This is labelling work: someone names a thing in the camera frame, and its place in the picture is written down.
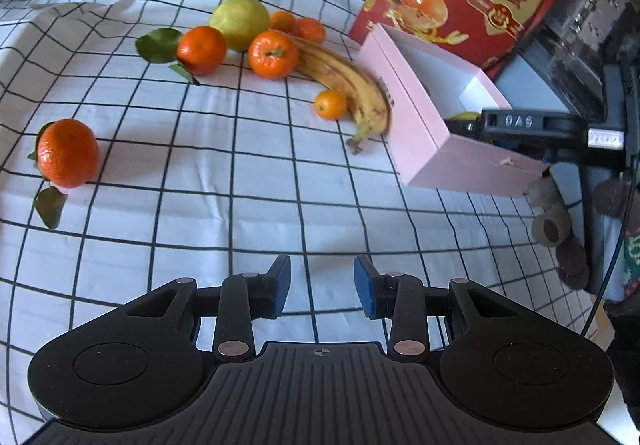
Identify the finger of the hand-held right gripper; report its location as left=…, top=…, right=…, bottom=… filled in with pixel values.
left=446, top=109, right=588, bottom=160

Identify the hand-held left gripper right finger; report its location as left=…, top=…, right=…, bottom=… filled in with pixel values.
left=353, top=254, right=523, bottom=360

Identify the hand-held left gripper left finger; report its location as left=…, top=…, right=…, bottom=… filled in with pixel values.
left=120, top=254, right=292, bottom=360

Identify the pink cardboard box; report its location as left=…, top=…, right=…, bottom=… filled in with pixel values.
left=356, top=23, right=551, bottom=199

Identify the spotted brown banana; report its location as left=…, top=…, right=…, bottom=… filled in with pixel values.
left=285, top=35, right=392, bottom=156

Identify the orange kumquat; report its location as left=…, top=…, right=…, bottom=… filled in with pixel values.
left=313, top=90, right=348, bottom=121

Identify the tangerine with leaves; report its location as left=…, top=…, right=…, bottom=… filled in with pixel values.
left=135, top=26, right=228, bottom=86
left=27, top=119, right=100, bottom=231

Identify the large yellow-green pear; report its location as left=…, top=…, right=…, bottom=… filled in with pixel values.
left=209, top=0, right=271, bottom=52

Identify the person's right hand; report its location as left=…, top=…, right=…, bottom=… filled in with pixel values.
left=529, top=175, right=591, bottom=291

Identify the black framed glass panel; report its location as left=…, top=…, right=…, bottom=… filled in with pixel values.
left=492, top=0, right=640, bottom=126

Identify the black checked white tablecloth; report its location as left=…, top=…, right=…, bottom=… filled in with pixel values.
left=0, top=0, right=613, bottom=443

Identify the tangerine with small stem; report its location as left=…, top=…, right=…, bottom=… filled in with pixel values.
left=248, top=30, right=299, bottom=80

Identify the black cable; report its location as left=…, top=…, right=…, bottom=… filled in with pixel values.
left=580, top=165, right=632, bottom=338

